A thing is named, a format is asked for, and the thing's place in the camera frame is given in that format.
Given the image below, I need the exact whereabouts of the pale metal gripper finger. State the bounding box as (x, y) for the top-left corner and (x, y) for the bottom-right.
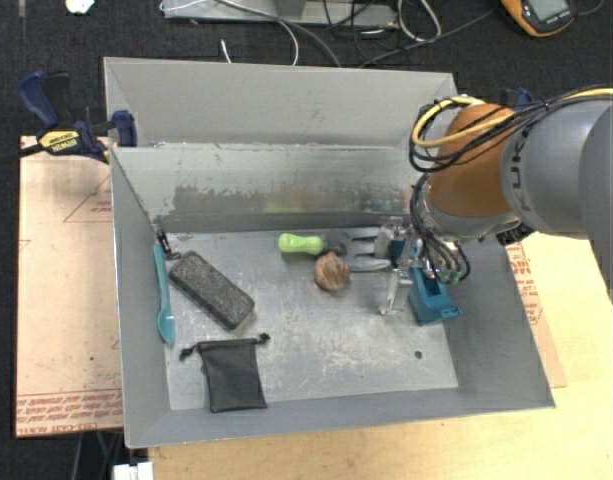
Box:
(395, 267), (412, 314)
(378, 267), (397, 317)

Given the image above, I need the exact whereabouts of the teal plastic box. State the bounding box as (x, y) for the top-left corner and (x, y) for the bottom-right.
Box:
(386, 237), (463, 327)

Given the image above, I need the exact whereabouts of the brown round ball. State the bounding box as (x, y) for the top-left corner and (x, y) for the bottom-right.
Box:
(313, 251), (351, 293)

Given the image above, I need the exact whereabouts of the grey metal bin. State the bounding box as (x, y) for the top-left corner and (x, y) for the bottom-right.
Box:
(103, 56), (556, 450)

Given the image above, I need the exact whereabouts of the dark grey flat block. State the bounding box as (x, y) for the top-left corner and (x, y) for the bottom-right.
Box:
(167, 250), (256, 332)

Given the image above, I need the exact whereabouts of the teal plastic spoon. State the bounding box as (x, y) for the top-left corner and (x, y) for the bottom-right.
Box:
(152, 241), (177, 346)

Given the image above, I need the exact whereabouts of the small black clip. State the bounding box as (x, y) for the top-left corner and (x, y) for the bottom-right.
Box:
(155, 229), (183, 262)

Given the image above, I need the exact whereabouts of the brown cardboard board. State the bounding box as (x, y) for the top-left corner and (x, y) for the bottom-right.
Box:
(15, 135), (568, 439)

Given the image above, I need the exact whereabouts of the green-handled metal tool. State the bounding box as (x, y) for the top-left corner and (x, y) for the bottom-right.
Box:
(277, 227), (393, 273)

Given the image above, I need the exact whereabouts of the black drawstring pouch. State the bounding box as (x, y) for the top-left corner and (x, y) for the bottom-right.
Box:
(179, 332), (271, 414)

